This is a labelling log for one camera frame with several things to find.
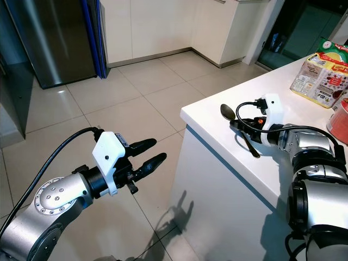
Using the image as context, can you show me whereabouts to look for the black robot torso cable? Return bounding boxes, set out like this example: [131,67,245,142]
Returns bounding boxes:
[284,233,312,261]

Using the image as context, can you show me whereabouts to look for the stainless steel fridge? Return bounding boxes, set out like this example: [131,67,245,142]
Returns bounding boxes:
[5,0,97,89]

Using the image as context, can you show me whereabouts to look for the red round container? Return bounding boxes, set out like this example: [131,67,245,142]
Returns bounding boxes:
[326,97,348,145]

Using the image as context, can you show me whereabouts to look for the dark grey tall cabinet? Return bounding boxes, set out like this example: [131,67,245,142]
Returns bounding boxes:
[0,0,29,140]

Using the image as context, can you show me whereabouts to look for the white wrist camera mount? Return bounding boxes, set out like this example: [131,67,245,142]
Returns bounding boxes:
[91,130,132,197]
[259,93,284,147]

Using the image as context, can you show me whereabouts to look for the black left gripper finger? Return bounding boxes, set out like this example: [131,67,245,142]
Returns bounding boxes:
[137,153,168,176]
[129,138,158,155]

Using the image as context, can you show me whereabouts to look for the dark glass door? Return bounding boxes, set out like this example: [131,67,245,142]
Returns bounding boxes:
[256,0,348,72]

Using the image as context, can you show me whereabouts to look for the dark metal spoon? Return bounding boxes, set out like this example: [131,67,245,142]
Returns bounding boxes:
[220,103,262,159]

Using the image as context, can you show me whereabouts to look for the white kitchen cabinets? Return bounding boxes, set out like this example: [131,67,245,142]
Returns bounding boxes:
[101,0,284,69]

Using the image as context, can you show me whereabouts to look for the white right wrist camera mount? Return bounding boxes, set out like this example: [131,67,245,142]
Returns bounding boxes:
[259,93,284,147]

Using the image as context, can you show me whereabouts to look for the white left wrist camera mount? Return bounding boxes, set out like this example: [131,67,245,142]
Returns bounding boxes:
[91,130,132,197]

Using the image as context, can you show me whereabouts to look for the white kitchen island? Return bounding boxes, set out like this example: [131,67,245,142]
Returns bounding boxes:
[167,53,348,261]

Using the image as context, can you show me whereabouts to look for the printed food carton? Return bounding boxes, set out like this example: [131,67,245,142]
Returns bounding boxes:
[289,38,348,110]

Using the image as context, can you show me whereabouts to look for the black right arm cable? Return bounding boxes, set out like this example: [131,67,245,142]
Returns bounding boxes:
[235,97,348,164]

